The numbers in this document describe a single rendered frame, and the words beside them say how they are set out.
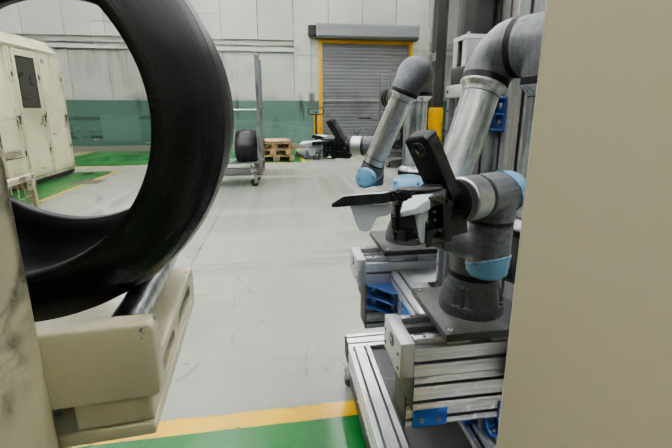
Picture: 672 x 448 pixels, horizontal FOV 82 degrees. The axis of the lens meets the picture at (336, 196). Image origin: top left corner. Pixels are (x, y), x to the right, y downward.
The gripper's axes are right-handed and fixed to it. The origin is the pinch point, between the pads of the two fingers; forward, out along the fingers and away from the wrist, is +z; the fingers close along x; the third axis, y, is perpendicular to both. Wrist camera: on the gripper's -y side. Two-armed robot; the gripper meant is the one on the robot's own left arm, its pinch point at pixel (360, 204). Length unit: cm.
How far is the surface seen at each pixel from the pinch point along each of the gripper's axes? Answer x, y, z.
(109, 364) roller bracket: 9.1, 15.0, 30.6
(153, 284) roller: 25.3, 11.5, 23.1
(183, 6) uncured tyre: 11.6, -27.0, 17.1
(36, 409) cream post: 9.1, 17.3, 37.6
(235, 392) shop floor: 116, 92, -13
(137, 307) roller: 18.2, 12.2, 26.3
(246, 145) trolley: 515, -28, -182
